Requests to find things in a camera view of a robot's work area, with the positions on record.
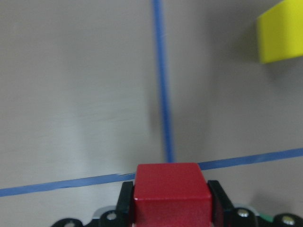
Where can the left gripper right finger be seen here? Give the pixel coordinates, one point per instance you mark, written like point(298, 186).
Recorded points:
point(222, 206)

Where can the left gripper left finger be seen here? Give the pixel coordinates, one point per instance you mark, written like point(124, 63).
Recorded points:
point(125, 205)

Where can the red wooden block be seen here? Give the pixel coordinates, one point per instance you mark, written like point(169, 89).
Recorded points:
point(171, 195)

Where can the yellow wooden block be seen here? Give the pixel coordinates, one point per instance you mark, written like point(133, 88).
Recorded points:
point(280, 32)

